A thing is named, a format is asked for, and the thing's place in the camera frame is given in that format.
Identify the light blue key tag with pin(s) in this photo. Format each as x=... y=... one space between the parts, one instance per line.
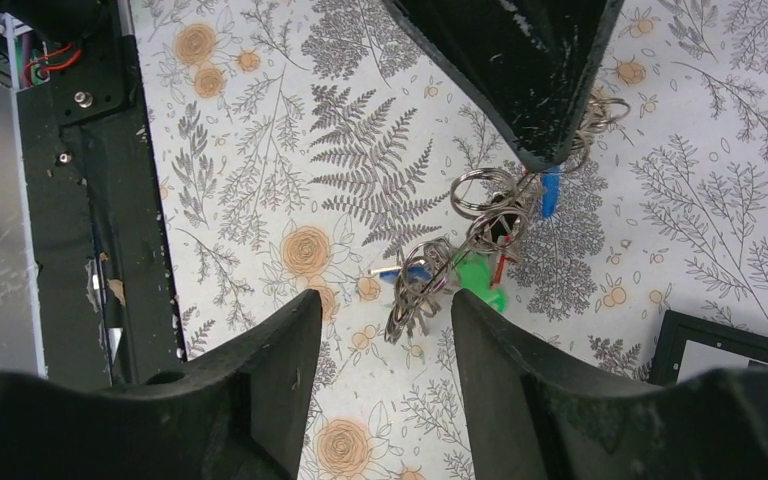
x=416 y=272

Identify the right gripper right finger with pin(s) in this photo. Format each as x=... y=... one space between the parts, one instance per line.
x=536 y=412

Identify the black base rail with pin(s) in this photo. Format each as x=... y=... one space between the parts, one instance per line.
x=103 y=275

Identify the red key tag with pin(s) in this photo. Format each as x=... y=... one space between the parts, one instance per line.
x=502 y=245

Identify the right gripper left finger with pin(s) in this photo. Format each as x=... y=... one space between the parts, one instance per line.
x=238 y=411

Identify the black white chessboard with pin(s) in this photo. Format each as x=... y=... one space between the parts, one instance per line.
x=688 y=346

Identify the floral tablecloth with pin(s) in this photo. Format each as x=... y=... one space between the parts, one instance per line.
x=311 y=144

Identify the green key tag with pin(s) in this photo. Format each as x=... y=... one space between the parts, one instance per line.
x=473 y=273

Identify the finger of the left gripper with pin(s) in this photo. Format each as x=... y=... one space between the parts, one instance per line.
x=529 y=65

